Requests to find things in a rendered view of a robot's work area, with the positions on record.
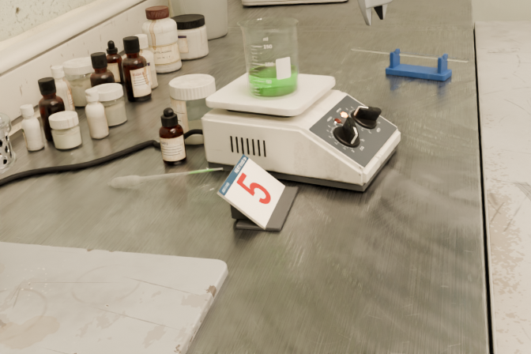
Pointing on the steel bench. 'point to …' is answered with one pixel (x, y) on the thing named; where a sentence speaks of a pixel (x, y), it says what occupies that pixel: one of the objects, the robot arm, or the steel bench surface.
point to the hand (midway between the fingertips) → (371, 13)
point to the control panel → (367, 146)
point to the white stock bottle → (162, 39)
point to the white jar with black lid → (191, 36)
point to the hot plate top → (231, 96)
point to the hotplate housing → (288, 146)
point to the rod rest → (418, 69)
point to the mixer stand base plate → (102, 300)
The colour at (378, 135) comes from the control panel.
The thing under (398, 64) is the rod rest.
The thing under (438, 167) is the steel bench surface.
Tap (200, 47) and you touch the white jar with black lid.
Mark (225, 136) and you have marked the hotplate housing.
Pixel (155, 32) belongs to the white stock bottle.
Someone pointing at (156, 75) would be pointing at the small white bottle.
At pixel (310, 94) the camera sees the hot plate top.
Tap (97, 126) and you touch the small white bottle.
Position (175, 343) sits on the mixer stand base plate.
